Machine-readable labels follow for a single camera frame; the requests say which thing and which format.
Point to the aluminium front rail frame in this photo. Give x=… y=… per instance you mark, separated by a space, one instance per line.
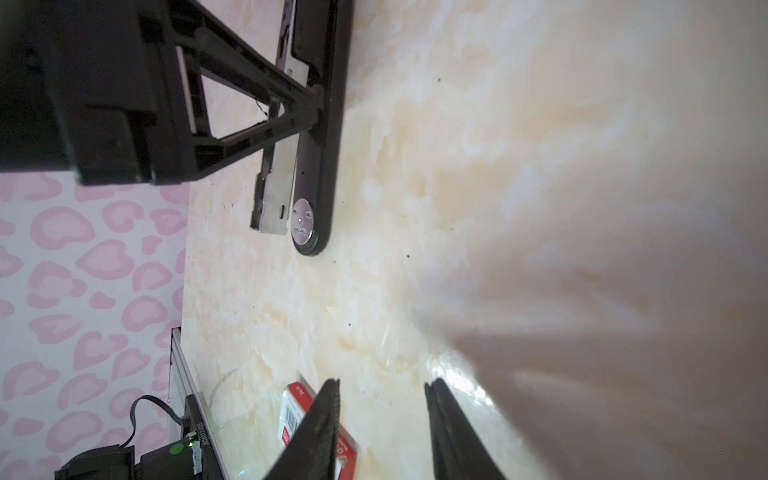
x=194 y=432

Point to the red white staple box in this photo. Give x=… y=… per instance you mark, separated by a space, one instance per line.
x=297 y=399

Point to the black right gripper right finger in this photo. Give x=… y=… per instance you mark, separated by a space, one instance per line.
x=457 y=451

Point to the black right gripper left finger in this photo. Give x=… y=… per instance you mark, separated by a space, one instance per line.
x=311 y=452

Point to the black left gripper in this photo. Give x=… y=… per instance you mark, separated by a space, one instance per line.
x=115 y=91

